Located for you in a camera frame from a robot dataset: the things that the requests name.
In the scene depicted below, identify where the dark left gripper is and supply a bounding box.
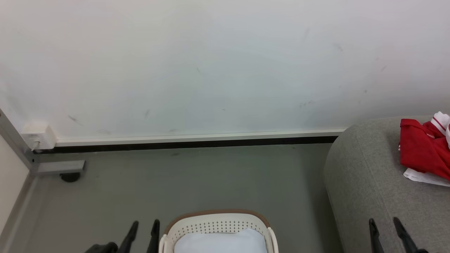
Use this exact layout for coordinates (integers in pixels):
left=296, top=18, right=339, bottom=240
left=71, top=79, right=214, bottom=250
left=84, top=219, right=161, bottom=253

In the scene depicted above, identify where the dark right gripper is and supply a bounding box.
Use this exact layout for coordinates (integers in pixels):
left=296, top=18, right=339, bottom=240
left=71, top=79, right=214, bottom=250
left=368, top=216, right=430, bottom=253

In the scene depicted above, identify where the red and white garment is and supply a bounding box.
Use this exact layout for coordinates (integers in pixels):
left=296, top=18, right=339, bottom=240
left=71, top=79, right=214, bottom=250
left=398, top=111, right=450, bottom=187

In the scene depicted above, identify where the cream perforated laundry basket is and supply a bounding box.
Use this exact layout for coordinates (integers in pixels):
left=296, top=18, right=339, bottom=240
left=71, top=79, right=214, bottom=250
left=158, top=209, right=279, bottom=253

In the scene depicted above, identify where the grey fabric sofa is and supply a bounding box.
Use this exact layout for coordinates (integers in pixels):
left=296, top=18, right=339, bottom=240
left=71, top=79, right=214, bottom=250
left=323, top=115, right=450, bottom=253

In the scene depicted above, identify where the white cloth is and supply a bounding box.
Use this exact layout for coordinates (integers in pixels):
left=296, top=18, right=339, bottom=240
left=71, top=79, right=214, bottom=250
left=174, top=228, right=268, bottom=253

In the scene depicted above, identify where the black and white baseboard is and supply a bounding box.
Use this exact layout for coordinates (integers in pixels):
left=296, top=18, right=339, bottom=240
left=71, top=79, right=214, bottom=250
left=33, top=129, right=348, bottom=154

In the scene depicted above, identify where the black round frame foot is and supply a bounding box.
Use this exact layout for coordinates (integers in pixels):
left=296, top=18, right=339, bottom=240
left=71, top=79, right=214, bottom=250
left=60, top=172, right=81, bottom=183

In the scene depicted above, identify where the white wall outlet box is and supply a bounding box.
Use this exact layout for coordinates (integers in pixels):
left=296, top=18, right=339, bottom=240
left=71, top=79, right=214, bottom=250
left=21, top=122, right=57, bottom=151

